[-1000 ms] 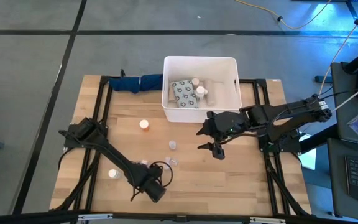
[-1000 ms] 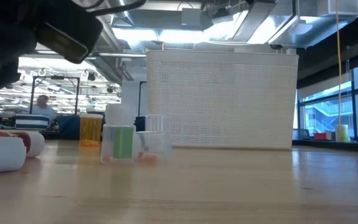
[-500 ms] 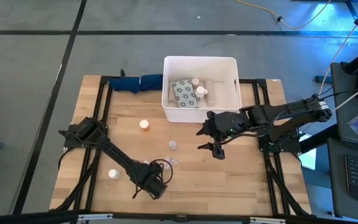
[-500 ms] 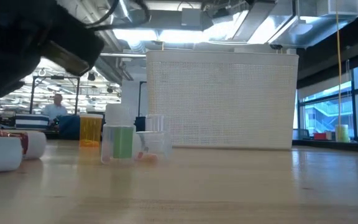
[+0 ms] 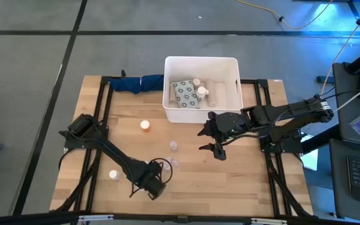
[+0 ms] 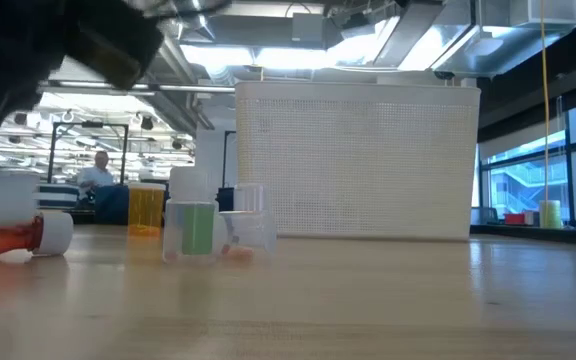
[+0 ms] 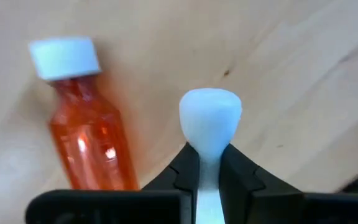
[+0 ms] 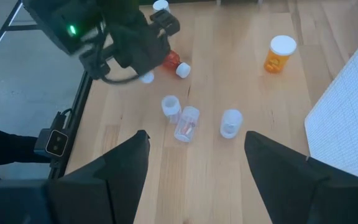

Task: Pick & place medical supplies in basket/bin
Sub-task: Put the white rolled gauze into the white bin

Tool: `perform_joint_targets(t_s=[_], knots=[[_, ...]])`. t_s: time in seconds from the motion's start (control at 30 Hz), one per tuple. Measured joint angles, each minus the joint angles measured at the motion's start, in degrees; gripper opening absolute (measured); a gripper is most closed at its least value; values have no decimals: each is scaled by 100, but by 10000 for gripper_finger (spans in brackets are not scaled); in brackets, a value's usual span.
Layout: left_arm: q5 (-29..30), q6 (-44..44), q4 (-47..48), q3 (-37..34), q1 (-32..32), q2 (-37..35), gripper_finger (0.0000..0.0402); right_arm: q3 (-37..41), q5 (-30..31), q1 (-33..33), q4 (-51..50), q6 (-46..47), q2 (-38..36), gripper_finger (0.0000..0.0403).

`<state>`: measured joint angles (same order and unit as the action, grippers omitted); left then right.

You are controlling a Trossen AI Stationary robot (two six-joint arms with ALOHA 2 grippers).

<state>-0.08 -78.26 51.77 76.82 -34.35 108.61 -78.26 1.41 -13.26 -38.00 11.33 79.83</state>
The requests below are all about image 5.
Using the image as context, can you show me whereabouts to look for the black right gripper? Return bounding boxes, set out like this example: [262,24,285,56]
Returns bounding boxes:
[197,111,251,161]

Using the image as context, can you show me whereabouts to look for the white plastic pill bottle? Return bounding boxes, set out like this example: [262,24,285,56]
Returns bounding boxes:
[196,86,210,103]

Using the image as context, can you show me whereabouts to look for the grey patterned flat pack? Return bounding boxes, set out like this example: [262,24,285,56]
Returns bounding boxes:
[172,79,201,109]

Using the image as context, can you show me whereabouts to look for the white perforated plastic bin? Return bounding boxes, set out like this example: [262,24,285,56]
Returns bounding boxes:
[162,56,244,124]

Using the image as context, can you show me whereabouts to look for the dark grey side desk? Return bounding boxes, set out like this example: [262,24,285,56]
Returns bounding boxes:
[329,137,360,224]
[332,61,360,148]

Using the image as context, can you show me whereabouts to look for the black aluminium table frame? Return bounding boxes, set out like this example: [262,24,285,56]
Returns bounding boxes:
[50,74,314,225]

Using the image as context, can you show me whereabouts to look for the silver metal bracket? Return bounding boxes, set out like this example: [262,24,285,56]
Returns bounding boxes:
[78,214,114,223]
[250,217,288,225]

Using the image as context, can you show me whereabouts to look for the yellow floor cable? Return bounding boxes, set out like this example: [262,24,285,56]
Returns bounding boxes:
[236,0,336,31]

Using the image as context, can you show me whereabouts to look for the white cable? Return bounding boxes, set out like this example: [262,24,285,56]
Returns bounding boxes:
[332,79,360,113]

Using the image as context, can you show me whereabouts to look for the beige cable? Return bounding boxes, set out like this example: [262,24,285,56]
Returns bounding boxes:
[319,2,360,103]

